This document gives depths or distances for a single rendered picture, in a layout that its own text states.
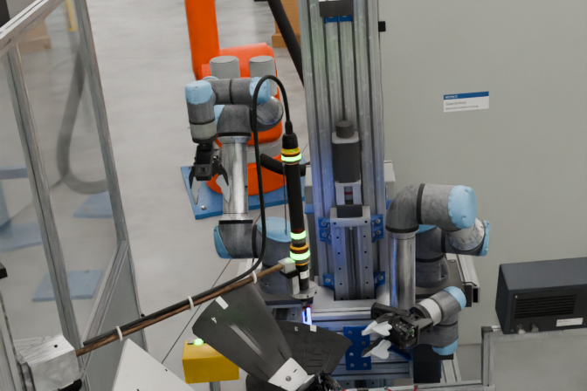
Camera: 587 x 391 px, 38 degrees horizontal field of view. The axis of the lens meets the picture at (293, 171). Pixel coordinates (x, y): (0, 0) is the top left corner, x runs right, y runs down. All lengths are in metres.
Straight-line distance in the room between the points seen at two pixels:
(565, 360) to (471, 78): 1.46
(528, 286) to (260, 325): 0.80
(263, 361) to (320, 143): 0.98
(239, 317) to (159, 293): 2.98
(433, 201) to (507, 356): 2.09
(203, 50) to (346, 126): 3.39
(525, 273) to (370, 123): 0.72
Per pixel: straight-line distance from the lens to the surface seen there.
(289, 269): 1.98
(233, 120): 2.83
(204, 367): 2.56
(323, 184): 2.89
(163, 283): 5.16
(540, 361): 4.33
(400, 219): 2.39
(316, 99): 2.80
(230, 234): 2.81
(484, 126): 3.89
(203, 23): 5.97
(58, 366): 1.75
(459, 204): 2.34
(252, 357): 2.09
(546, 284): 2.51
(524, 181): 4.04
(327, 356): 2.29
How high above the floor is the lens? 2.50
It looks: 23 degrees down
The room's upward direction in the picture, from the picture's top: 5 degrees counter-clockwise
